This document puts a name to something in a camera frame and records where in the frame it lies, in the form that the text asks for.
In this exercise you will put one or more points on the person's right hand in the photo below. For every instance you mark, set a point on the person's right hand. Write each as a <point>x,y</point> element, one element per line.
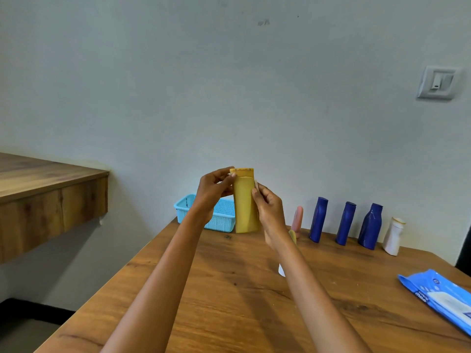
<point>272,216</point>

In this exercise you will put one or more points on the person's left hand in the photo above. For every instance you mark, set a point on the person's left hand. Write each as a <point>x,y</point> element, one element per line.
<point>211,191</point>

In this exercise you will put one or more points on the pink bottle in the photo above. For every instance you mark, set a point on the pink bottle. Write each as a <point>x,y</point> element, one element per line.
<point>297,218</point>

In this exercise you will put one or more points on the yellow bottle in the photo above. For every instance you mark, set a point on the yellow bottle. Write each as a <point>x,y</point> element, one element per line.
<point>244,209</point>

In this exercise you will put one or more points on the light blue plastic basket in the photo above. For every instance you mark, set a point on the light blue plastic basket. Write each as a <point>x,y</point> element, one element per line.
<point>224,216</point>

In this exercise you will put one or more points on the beige bottle with white cap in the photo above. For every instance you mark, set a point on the beige bottle with white cap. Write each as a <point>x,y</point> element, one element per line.
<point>293,237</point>

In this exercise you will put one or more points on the slim dark blue bottle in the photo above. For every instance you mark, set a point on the slim dark blue bottle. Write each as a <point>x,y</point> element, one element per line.
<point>346,224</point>
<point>318,220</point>

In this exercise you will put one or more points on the wide dark blue bottle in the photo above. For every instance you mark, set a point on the wide dark blue bottle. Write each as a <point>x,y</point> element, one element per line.
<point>370,229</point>

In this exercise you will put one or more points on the blue wet wipes pack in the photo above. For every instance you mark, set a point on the blue wet wipes pack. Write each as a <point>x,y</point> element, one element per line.
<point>423,286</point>

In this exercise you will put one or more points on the person's right forearm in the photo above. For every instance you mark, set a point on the person's right forearm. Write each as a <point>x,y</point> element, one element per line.
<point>316,305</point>

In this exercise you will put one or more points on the person's left forearm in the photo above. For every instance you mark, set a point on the person's left forearm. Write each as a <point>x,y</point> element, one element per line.
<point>162,286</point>

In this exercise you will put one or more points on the wooden table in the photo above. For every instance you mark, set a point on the wooden table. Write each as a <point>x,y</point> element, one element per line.
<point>235,305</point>

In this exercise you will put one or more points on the wooden side desk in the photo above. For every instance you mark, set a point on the wooden side desk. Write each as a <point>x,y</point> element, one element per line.
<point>36,205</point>

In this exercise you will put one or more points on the black door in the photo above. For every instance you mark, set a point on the black door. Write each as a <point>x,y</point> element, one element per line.
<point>464,257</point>

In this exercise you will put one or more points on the grey wall light switch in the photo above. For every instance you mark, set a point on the grey wall light switch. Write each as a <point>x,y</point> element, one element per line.
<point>438,82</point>

